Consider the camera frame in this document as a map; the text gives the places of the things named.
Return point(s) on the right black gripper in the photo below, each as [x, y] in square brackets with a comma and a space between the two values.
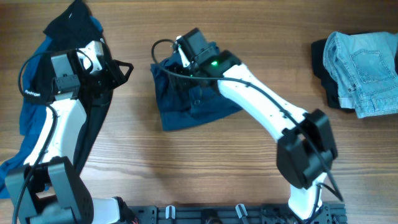
[183, 79]

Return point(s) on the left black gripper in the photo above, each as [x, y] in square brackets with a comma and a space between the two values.
[115, 78]

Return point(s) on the navy blue shorts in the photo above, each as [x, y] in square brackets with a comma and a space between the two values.
[184, 103]

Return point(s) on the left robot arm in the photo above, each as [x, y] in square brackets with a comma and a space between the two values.
[47, 188]

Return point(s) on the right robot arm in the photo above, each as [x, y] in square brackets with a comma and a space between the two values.
[305, 144]

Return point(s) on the black folded garment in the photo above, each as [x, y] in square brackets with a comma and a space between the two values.
[326, 81]

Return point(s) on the light blue denim jeans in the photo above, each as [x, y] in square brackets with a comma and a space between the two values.
[363, 71]

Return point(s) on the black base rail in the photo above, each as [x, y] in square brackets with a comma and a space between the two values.
[278, 213]

